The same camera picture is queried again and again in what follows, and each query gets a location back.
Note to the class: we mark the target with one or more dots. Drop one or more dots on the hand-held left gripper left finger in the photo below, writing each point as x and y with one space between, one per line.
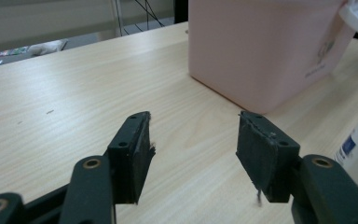
127 155

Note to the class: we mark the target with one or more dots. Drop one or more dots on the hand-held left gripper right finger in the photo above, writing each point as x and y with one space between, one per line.
261 155

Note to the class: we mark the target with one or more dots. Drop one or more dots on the pink plastic storage box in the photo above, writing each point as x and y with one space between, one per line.
245 46

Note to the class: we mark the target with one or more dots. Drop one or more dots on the clear plastic bag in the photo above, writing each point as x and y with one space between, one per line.
48 47

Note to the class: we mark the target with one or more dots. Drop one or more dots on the colourful packets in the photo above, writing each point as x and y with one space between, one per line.
6 53

